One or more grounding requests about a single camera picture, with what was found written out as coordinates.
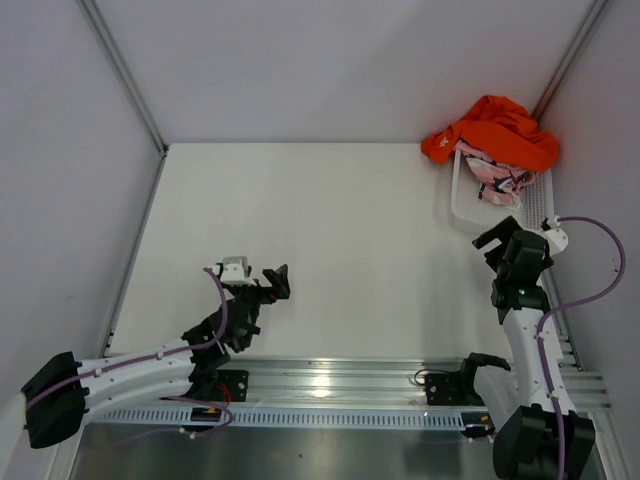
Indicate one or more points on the pink patterned shorts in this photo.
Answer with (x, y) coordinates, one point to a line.
(500, 184)

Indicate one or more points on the white plastic basket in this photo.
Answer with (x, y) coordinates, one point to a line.
(471, 214)

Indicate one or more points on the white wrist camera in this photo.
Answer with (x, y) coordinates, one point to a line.
(556, 237)
(234, 271)

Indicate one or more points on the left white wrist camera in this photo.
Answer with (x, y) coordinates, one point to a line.
(234, 271)

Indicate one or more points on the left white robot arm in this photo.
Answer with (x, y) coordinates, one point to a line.
(66, 393)

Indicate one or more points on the orange shorts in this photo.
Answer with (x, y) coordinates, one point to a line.
(500, 128)

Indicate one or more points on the aluminium mounting rail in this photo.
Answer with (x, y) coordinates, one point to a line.
(333, 383)

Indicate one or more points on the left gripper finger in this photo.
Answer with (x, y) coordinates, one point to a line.
(240, 335)
(279, 288)

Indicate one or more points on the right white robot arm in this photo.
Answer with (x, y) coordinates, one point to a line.
(538, 431)

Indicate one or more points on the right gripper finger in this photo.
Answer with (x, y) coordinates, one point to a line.
(502, 232)
(494, 258)

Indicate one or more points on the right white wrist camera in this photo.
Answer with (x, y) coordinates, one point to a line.
(556, 237)

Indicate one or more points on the slotted cable duct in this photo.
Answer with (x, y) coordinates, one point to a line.
(247, 416)

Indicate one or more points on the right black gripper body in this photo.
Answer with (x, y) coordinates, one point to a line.
(546, 262)

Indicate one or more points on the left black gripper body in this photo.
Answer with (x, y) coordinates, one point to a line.
(253, 296)

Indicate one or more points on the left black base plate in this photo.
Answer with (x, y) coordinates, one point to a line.
(225, 386)

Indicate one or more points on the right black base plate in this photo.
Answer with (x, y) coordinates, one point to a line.
(447, 388)

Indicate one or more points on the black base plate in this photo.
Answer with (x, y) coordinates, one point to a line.
(447, 388)
(225, 386)

